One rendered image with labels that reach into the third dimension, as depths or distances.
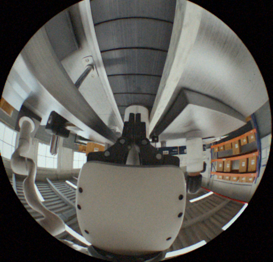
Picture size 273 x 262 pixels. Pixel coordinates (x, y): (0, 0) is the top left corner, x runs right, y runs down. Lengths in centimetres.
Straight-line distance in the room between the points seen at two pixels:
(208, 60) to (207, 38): 5
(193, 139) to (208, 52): 32
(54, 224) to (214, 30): 74
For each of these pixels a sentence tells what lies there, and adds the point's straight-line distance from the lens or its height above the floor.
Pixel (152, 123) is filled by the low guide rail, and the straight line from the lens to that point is 16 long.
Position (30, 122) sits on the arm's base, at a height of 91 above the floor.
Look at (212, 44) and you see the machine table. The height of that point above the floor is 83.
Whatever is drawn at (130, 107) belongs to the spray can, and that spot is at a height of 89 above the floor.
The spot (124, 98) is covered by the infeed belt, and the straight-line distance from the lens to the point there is 15.
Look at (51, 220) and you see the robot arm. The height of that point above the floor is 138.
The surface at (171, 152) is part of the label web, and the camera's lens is 56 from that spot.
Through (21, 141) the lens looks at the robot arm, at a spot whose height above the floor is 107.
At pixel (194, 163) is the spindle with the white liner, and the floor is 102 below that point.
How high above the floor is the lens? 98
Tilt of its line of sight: 21 degrees down
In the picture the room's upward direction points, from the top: 177 degrees counter-clockwise
